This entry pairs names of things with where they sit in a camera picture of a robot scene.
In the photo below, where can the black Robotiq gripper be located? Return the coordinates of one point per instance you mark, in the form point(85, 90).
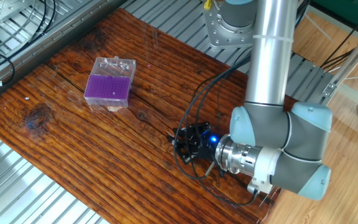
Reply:
point(208, 147)

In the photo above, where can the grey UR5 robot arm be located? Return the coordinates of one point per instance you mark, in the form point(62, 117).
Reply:
point(272, 62)

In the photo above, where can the purple pipette tip box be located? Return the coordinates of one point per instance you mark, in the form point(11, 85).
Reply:
point(107, 87)

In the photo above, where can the wood grain table board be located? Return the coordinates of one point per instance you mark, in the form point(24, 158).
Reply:
point(104, 161)

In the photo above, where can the yellow tag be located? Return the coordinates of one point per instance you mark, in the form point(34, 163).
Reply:
point(208, 3)

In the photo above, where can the silver perforated metal plate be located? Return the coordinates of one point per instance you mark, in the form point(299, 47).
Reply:
point(8, 7)

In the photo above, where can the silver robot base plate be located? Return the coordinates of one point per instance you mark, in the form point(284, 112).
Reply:
point(225, 37)

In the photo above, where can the aluminium edge rail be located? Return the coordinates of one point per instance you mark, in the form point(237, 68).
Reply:
point(42, 52)

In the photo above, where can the aluminium frame post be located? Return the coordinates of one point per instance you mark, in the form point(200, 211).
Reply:
point(353, 57)

